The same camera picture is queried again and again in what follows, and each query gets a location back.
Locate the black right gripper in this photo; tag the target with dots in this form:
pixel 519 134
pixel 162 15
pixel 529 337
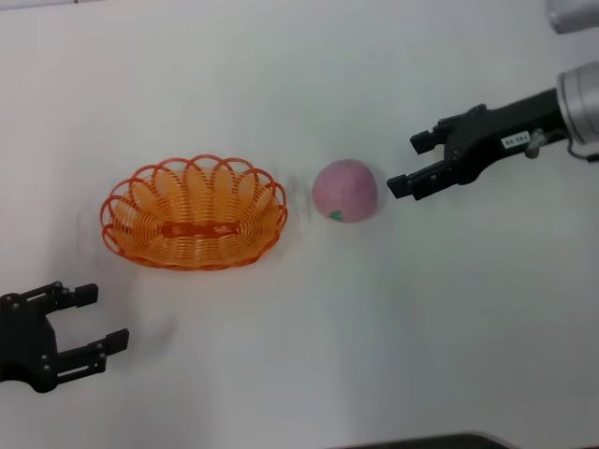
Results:
pixel 496 133

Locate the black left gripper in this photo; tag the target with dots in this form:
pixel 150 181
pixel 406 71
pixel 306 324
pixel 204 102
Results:
pixel 28 346

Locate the pink toy peach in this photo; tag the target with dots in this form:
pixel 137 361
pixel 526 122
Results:
pixel 344 192

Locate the orange woven plastic basket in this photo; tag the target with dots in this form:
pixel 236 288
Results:
pixel 196 220

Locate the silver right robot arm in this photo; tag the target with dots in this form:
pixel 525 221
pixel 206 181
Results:
pixel 582 103

